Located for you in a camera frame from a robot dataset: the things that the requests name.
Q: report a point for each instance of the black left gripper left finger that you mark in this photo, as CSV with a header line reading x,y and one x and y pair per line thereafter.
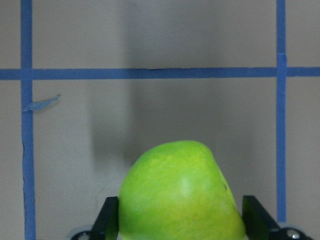
x,y
106,225

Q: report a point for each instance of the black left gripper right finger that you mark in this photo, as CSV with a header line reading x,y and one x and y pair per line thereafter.
x,y
259,224

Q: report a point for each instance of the green apple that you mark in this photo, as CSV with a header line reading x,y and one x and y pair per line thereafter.
x,y
176,191

